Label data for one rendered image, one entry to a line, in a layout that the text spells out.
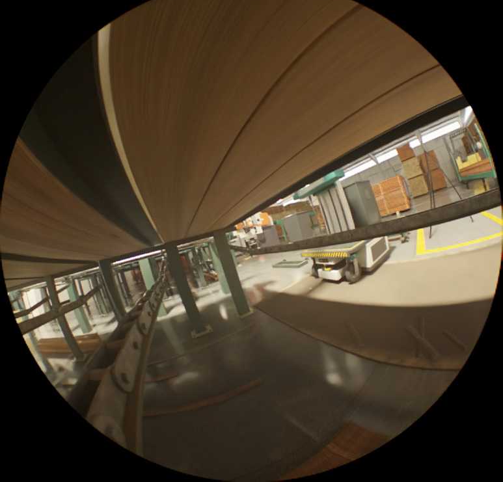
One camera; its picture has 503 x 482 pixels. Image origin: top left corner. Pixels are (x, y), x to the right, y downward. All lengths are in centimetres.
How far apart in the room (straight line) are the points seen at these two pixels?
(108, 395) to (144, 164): 28
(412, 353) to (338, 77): 84
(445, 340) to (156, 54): 100
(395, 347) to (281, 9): 91
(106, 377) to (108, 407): 3
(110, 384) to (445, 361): 84
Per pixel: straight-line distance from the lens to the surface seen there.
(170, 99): 19
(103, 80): 18
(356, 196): 164
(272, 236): 677
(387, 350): 81
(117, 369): 17
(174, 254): 125
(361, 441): 61
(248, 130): 25
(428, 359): 79
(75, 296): 261
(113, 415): 15
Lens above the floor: 62
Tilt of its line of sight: 3 degrees up
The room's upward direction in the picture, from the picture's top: 17 degrees counter-clockwise
